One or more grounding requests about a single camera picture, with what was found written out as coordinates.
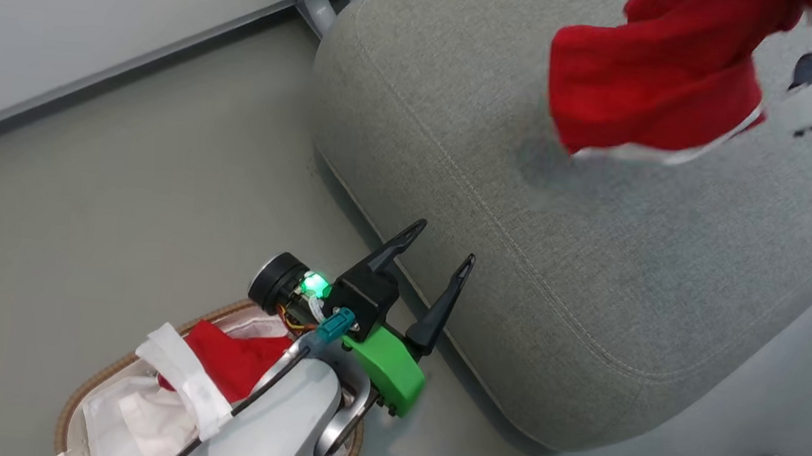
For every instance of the red garment with white band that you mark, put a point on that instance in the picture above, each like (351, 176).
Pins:
(229, 360)

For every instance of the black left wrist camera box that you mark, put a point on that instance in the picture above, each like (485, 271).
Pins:
(363, 298)

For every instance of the white cloth basket liner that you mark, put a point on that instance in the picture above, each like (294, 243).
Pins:
(134, 418)

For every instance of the grey fabric sofa seat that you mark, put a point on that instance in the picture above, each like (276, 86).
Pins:
(580, 274)

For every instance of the red garment white trim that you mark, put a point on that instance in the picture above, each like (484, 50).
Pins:
(652, 73)

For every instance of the woven laundry basket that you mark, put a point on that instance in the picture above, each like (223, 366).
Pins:
(97, 384)

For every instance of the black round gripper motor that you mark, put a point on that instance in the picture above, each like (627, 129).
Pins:
(278, 283)

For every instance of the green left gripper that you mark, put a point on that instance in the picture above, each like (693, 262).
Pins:
(388, 371)

